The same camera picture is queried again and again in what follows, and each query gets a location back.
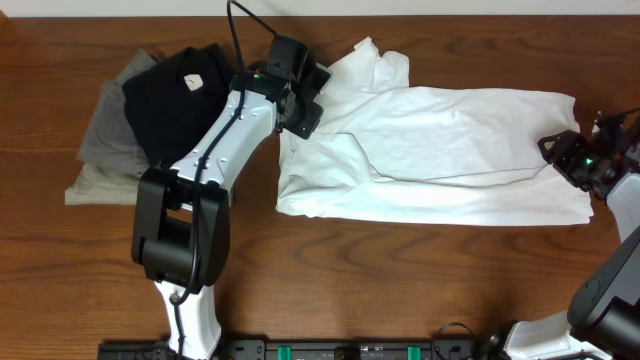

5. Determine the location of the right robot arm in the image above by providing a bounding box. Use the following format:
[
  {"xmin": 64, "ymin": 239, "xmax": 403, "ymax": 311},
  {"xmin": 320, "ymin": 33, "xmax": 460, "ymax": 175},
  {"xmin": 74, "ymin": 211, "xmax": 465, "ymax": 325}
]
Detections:
[{"xmin": 487, "ymin": 130, "xmax": 639, "ymax": 359}]

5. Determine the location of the beige folded shirt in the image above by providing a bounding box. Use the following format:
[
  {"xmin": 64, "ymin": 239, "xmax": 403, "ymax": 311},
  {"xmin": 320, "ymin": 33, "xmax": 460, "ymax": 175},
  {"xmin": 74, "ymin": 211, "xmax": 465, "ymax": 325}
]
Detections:
[{"xmin": 64, "ymin": 163, "xmax": 147, "ymax": 206}]

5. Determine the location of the white t-shirt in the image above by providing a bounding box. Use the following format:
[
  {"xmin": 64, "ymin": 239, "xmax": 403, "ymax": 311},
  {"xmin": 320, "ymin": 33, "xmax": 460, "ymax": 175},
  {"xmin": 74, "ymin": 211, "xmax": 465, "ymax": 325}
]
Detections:
[{"xmin": 276, "ymin": 38, "xmax": 593, "ymax": 226}]

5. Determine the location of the grey folded shirt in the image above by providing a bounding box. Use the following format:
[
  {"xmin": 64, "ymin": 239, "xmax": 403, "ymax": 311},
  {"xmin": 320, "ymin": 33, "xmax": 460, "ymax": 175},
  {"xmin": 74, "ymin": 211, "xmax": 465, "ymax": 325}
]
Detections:
[{"xmin": 78, "ymin": 50, "xmax": 156, "ymax": 177}]

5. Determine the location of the black folded shirt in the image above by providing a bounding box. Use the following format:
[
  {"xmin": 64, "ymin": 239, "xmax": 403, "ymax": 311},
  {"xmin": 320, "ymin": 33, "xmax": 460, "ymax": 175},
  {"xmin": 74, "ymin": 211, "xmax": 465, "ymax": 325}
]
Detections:
[{"xmin": 122, "ymin": 43, "xmax": 236, "ymax": 168}]

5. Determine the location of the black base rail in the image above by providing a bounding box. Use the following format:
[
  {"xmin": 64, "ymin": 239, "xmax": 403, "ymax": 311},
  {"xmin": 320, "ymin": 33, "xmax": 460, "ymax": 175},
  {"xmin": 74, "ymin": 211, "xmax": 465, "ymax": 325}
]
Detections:
[{"xmin": 97, "ymin": 340, "xmax": 478, "ymax": 360}]

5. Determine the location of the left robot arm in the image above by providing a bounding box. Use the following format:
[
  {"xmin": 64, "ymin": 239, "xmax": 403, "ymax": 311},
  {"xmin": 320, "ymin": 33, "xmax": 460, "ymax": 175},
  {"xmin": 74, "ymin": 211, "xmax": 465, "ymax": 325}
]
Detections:
[{"xmin": 132, "ymin": 62, "xmax": 332, "ymax": 359}]

